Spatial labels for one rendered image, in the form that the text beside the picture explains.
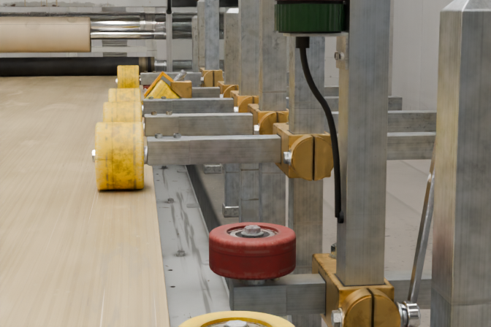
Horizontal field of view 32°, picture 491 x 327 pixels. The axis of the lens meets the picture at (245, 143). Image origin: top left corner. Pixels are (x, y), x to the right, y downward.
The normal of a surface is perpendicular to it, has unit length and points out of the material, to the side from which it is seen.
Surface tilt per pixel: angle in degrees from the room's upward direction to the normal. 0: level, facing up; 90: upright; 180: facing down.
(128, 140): 59
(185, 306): 0
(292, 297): 90
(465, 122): 90
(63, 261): 0
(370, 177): 90
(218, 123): 90
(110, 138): 53
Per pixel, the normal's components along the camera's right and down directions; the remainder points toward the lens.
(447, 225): -0.99, 0.02
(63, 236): 0.00, -0.99
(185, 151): 0.12, 0.14
